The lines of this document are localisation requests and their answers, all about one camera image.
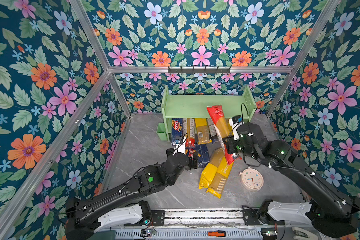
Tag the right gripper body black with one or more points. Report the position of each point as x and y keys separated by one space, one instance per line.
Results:
x=236 y=147

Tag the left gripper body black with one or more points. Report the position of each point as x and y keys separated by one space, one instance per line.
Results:
x=192 y=164

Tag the red-ended spaghetti bag white label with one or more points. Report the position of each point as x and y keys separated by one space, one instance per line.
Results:
x=189 y=131

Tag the blue Barilla rigatoni box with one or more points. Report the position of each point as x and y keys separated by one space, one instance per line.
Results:
x=203 y=155

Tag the red spaghetti bag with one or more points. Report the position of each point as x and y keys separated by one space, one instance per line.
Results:
x=217 y=115

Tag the blue Barilla spaghetti box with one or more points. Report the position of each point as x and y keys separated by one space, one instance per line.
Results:
x=176 y=131

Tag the yellow spaghetti bag long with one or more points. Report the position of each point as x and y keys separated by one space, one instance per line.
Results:
x=203 y=132

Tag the clear spaghetti bag blue end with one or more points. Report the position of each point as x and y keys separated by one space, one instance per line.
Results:
x=212 y=130

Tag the yellow Pasta Time bag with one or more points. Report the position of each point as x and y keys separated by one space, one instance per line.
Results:
x=218 y=184
x=211 y=168

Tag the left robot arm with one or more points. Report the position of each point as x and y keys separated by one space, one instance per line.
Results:
x=124 y=204

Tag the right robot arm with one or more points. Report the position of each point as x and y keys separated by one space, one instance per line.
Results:
x=330 y=212

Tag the green two-tier shelf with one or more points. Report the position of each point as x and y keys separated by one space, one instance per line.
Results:
x=195 y=106

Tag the cream analog alarm clock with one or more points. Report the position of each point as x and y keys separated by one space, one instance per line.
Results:
x=251 y=179

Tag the white stapler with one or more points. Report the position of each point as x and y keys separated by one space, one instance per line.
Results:
x=301 y=234

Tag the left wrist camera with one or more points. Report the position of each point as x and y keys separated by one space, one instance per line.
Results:
x=180 y=148

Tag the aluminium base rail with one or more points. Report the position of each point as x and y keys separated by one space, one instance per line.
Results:
x=243 y=217

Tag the orange handled screwdriver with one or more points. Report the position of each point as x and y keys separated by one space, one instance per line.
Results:
x=217 y=233

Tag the metal hook rail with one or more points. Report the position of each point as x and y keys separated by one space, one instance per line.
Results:
x=199 y=70

